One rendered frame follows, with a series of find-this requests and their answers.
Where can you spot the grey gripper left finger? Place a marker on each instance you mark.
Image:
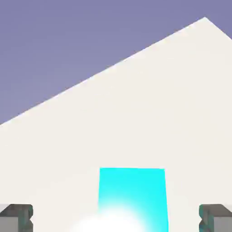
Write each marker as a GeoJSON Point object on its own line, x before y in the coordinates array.
{"type": "Point", "coordinates": [16, 217]}

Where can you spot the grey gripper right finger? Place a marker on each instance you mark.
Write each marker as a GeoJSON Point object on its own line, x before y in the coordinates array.
{"type": "Point", "coordinates": [216, 217]}

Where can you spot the large cyan box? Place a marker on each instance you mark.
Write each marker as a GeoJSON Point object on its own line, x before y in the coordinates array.
{"type": "Point", "coordinates": [133, 190]}

